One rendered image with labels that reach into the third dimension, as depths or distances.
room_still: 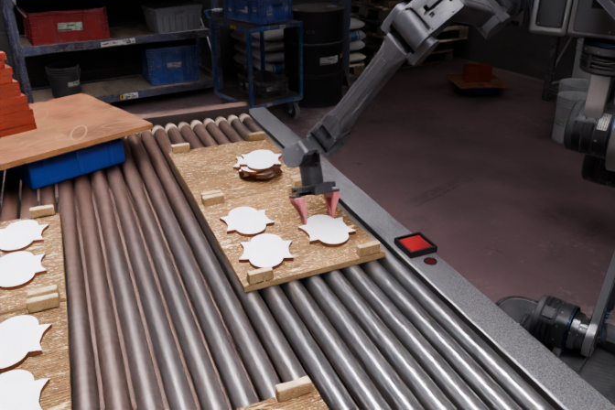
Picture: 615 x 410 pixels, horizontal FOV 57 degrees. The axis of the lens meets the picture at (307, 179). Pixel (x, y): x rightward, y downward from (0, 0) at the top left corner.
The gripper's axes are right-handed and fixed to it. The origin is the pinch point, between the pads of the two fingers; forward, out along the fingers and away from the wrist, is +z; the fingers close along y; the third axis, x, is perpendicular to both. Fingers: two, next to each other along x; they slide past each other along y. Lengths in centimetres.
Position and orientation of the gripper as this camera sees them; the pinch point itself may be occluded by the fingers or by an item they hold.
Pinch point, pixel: (318, 219)
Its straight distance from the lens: 145.4
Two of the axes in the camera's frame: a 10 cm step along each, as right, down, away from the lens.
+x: -3.6, 0.1, 9.3
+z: 1.5, 9.9, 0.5
